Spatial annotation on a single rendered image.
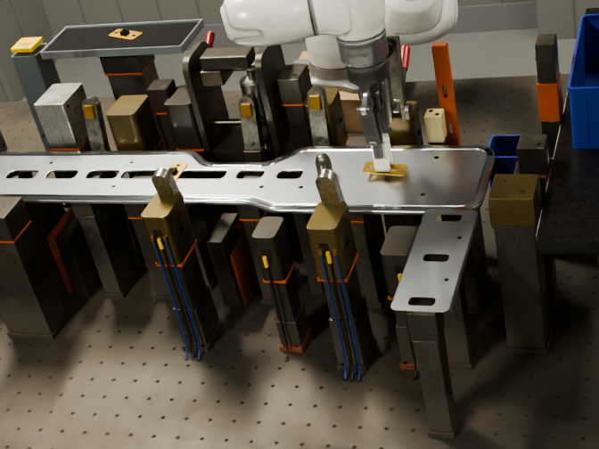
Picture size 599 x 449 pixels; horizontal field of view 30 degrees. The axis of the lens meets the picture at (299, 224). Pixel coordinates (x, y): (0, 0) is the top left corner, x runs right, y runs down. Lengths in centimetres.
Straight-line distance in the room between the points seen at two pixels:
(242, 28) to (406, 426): 78
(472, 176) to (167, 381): 74
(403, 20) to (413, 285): 113
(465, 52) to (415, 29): 196
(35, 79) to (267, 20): 95
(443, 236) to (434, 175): 20
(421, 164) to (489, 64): 255
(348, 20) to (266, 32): 15
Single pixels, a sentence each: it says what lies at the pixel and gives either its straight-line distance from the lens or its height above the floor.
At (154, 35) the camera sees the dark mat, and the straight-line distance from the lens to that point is 264.
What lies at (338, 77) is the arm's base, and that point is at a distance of 297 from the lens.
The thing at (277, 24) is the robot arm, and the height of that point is 138.
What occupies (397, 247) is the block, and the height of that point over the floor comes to 98.
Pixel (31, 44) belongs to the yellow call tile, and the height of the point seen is 116.
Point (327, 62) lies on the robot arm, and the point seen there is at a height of 88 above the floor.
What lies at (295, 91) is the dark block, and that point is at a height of 109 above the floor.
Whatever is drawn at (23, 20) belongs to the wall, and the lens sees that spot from 550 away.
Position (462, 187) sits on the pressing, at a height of 100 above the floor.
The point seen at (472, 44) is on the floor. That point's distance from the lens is 493.
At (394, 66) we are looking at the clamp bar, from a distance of 226.
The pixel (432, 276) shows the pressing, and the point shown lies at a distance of 192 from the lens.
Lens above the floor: 216
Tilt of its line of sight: 33 degrees down
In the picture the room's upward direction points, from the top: 13 degrees counter-clockwise
